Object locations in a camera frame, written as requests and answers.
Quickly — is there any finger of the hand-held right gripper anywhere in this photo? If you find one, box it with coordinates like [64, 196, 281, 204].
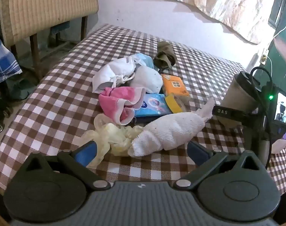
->
[212, 105, 264, 126]

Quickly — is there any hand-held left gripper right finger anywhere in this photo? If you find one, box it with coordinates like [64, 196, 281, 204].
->
[173, 141, 268, 191]

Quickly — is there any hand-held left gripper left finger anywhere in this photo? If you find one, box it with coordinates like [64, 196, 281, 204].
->
[18, 141, 111, 191]

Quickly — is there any white towel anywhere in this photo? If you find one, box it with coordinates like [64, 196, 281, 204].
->
[128, 96, 215, 158]

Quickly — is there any purple cardboard box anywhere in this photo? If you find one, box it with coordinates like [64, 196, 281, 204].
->
[271, 132, 286, 154]

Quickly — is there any pink cloth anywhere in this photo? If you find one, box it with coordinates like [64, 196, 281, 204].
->
[99, 87, 146, 126]

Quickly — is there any orange tissue packet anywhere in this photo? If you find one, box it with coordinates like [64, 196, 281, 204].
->
[161, 74, 191, 97]

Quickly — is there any blue tissue packet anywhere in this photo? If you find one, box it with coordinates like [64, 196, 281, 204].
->
[134, 94, 174, 118]

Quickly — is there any white face mask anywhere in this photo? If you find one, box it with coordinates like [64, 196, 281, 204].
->
[92, 57, 136, 93]

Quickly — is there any olive green sock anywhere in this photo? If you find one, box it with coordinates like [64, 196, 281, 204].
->
[153, 41, 176, 70]

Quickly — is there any brown paper cup black lid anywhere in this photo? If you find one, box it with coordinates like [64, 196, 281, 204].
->
[221, 71, 264, 125]

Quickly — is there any translucent yellow rubber glove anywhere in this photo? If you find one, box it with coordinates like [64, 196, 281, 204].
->
[80, 113, 145, 169]

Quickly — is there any green wooden door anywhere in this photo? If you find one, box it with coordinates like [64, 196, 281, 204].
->
[258, 0, 286, 113]

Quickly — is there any yellow sponge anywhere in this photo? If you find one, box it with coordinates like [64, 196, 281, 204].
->
[165, 93, 188, 114]

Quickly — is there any brown checked tablecloth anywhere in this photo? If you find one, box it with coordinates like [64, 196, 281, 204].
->
[0, 24, 286, 193]

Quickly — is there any white cup mask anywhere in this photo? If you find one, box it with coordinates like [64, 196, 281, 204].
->
[130, 65, 163, 93]

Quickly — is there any dark green cloth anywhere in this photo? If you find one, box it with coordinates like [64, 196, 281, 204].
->
[5, 78, 37, 100]

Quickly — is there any dark wheeled object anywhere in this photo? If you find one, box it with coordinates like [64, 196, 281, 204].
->
[0, 94, 12, 134]

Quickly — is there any blue face mask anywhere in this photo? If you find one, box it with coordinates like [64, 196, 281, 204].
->
[132, 53, 155, 69]

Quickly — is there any blue plaid cloth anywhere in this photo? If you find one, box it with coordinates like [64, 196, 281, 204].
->
[0, 2, 22, 85]

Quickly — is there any chair with striped cushion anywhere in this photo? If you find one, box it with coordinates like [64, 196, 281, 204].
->
[0, 0, 98, 80]

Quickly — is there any black cable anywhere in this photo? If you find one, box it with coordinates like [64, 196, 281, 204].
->
[249, 66, 275, 170]

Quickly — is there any beige crumpled wall hanging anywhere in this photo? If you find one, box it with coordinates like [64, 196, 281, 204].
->
[122, 0, 279, 45]

